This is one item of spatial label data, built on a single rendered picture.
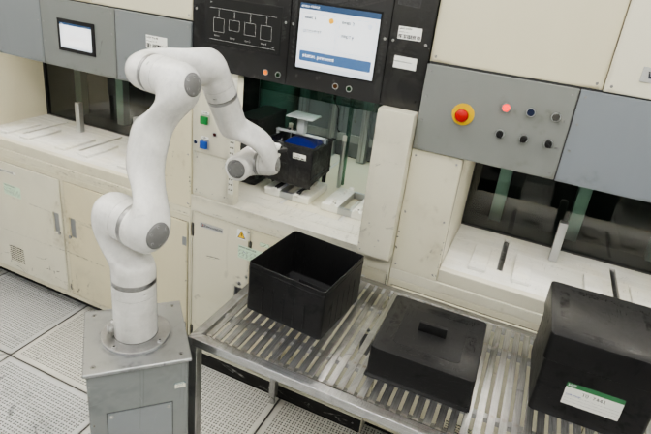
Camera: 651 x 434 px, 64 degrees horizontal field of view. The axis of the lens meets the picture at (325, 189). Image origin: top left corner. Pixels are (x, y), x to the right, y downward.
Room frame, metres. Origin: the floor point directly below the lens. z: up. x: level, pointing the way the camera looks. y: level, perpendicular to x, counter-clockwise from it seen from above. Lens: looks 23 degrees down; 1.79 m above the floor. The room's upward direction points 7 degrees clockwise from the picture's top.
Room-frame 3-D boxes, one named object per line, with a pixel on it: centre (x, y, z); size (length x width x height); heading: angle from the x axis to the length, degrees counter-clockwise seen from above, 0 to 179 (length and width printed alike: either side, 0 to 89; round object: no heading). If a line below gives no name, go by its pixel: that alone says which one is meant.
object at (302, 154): (2.14, 0.13, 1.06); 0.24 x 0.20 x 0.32; 69
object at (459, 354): (1.25, -0.35, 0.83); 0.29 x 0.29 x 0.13; 70
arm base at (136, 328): (1.22, 0.50, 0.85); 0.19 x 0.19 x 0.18
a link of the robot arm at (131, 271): (1.23, 0.52, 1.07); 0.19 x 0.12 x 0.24; 58
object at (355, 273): (1.47, 0.03, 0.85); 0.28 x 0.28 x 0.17; 63
